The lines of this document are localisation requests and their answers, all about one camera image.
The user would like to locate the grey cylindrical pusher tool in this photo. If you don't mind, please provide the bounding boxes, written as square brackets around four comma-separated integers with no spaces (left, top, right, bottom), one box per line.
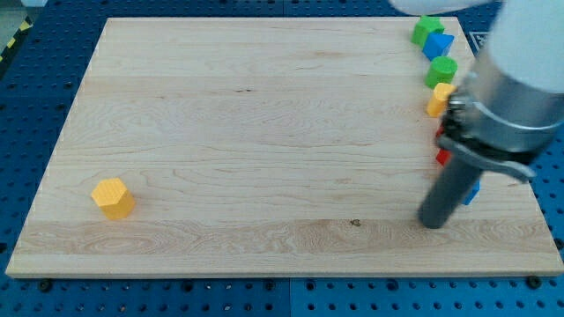
[418,157,483,229]

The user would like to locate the light wooden board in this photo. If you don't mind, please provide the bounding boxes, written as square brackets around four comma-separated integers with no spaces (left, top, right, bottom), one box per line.
[6,17,563,278]

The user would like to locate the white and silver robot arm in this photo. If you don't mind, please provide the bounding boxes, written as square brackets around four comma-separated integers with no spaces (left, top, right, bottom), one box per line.
[437,0,563,181]

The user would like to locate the green cylinder block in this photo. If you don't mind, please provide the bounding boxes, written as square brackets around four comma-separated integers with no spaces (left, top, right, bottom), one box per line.
[424,56,458,89]

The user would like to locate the blue triangle block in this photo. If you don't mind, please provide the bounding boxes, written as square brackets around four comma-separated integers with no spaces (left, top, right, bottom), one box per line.
[422,33,455,61]

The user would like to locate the red block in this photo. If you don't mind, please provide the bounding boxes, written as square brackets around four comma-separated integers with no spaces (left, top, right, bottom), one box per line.
[435,124,451,166]

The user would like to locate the yellow cylinder block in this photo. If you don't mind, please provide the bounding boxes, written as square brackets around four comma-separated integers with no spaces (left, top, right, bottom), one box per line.
[427,83,456,118]

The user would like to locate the green cube block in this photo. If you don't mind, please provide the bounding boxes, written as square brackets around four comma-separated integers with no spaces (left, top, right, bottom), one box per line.
[411,16,445,48]

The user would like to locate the yellow hexagon block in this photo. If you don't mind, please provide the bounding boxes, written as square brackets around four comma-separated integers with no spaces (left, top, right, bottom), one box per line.
[91,178,136,220]

